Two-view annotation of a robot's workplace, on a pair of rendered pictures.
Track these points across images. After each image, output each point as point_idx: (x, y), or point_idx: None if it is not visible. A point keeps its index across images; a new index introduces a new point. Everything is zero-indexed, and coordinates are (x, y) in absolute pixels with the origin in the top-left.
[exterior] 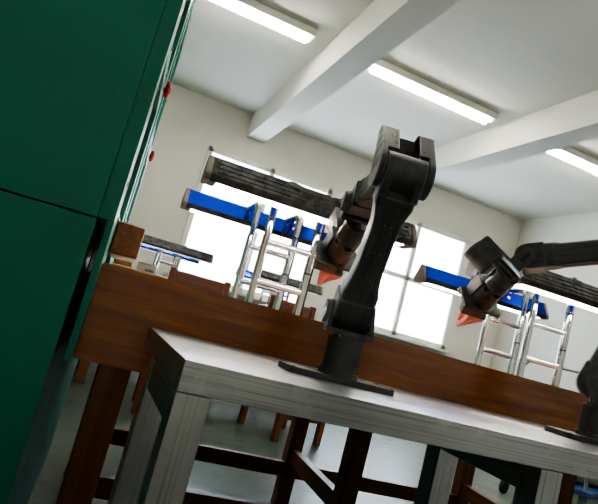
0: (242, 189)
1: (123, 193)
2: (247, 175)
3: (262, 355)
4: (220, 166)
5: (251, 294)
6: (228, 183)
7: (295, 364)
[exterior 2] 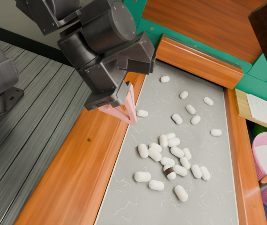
0: (254, 31)
1: (127, 5)
2: None
3: (73, 116)
4: None
5: None
6: (252, 24)
7: (13, 93)
